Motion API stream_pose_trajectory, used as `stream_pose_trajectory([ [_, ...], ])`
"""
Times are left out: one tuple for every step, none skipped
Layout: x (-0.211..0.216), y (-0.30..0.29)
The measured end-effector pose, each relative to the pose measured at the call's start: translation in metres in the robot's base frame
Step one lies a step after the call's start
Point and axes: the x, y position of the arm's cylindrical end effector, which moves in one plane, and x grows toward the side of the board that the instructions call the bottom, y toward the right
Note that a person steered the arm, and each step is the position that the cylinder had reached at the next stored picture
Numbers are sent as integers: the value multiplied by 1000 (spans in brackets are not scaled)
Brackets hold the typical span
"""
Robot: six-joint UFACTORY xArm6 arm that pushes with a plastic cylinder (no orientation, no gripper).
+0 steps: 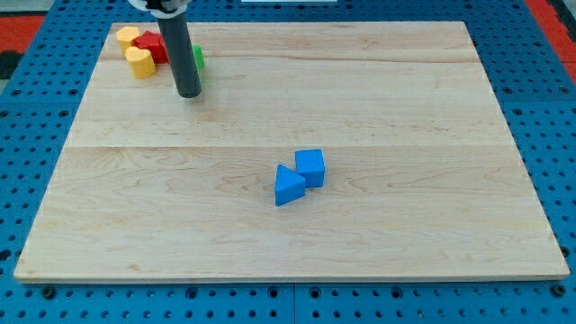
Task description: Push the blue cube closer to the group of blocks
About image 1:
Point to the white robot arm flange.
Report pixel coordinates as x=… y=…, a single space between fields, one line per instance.
x=162 y=9

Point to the blue cube block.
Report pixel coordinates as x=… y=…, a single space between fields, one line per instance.
x=310 y=165

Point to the blue triangular block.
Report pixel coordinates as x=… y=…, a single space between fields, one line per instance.
x=289 y=186

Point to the light wooden board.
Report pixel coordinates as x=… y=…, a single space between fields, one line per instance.
x=423 y=182

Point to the green block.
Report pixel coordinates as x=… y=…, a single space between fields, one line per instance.
x=198 y=57

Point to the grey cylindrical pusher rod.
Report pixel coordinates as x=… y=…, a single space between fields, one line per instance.
x=180 y=53

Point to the yellow heart block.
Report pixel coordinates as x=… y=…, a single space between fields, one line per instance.
x=141 y=62

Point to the red star block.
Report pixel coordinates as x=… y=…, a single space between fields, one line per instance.
x=154 y=42

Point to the yellow rounded block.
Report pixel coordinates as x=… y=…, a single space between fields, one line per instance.
x=125 y=37

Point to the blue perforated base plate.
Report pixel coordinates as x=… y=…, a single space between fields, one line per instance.
x=533 y=88

